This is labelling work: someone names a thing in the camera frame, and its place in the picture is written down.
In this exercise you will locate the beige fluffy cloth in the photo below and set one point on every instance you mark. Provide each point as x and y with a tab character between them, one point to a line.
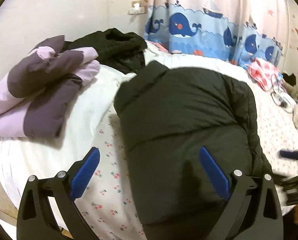
293	92

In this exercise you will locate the whale print curtain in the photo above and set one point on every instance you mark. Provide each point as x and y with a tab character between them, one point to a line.
189	10

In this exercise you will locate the purple and lavender jacket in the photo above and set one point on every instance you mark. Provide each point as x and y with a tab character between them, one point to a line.
39	80

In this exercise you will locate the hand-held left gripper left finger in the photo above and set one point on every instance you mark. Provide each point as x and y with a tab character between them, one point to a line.
86	172

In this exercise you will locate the white striped duvet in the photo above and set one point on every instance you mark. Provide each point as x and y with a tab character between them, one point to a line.
51	160

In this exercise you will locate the pink checked cloth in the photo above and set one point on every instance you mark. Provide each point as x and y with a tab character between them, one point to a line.
261	72

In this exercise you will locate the white wall socket strip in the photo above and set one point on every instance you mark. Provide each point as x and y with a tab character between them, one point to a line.
137	11

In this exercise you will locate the small pink cloth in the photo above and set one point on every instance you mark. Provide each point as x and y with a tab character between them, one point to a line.
161	46

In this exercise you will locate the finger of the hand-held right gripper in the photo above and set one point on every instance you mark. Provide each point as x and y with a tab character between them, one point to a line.
288	154
286	178

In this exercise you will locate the black puffer jacket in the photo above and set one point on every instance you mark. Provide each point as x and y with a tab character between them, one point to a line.
184	110

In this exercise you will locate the crumpled black jacket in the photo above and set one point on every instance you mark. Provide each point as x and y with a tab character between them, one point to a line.
119	45

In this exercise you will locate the wall socket with lit plug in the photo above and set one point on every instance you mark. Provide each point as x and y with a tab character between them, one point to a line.
136	4

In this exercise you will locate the dark cloth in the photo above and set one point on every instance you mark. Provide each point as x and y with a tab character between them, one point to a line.
289	78

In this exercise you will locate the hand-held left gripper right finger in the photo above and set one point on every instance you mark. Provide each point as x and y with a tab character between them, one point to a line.
215	172

